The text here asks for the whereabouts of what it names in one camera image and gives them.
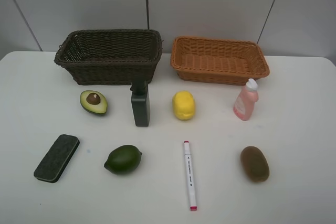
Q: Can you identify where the yellow lemon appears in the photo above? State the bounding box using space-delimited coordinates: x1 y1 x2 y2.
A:
172 90 196 120

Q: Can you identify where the dark brown wicker basket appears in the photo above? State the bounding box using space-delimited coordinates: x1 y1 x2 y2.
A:
54 29 162 86

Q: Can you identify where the white red-capped marker pen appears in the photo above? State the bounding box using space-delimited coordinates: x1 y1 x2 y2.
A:
183 141 197 211

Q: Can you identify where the dark green spray bottle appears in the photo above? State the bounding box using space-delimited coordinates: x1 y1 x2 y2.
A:
130 79 150 127

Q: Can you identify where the orange wicker basket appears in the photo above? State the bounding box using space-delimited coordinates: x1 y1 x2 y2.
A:
171 36 270 86

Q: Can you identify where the dark grey whiteboard eraser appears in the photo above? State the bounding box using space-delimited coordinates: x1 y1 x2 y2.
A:
33 134 80 183

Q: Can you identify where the pink lotion bottle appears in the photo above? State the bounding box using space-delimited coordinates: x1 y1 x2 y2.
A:
233 78 259 121

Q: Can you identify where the halved avocado with pit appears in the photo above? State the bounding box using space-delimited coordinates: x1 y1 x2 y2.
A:
79 90 108 115

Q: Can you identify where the green lime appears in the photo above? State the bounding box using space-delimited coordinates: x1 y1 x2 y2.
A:
104 145 142 175

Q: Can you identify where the brown kiwi fruit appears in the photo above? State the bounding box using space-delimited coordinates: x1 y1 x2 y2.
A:
240 146 270 183

